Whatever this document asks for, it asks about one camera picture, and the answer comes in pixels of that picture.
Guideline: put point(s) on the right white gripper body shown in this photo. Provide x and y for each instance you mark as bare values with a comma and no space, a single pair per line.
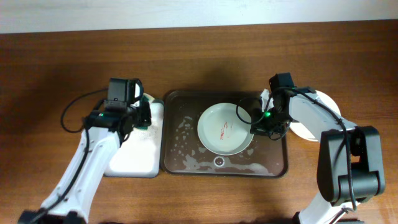
272,121

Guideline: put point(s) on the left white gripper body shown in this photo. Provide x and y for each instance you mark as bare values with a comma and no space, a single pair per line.
142,114

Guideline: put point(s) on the green and yellow sponge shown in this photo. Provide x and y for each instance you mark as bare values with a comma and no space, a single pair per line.
144,112

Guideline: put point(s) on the pale green plate top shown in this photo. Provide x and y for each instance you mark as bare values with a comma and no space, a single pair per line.
224,130

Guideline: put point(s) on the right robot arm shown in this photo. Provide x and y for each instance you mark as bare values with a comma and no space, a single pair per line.
350,165

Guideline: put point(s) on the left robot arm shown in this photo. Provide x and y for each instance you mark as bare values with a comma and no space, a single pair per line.
103,134

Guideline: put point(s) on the small dark soap tray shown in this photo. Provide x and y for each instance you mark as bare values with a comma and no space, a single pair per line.
139,156

